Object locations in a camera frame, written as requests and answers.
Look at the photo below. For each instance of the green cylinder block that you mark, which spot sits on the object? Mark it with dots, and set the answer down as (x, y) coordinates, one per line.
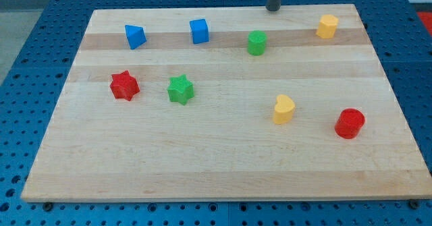
(257, 41)

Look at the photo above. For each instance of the green star block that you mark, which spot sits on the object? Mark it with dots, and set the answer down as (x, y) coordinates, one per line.
(180, 89)

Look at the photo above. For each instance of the red star block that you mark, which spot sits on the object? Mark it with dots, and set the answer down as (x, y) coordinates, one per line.
(124, 85)

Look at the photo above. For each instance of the yellow hexagon block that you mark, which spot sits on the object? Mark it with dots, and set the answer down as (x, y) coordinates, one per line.
(327, 26)

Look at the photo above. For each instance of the blue cube block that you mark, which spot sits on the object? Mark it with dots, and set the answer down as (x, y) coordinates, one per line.
(199, 31)

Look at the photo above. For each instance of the light wooden board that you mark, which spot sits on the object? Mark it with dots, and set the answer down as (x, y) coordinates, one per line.
(223, 144)

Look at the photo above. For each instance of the yellow heart block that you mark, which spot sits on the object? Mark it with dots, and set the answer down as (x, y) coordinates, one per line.
(283, 110)

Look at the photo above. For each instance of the red cylinder block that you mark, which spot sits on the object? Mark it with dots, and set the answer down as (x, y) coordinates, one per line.
(349, 123)

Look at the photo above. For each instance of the blue triangle block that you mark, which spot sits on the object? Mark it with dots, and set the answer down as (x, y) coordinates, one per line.
(135, 36)

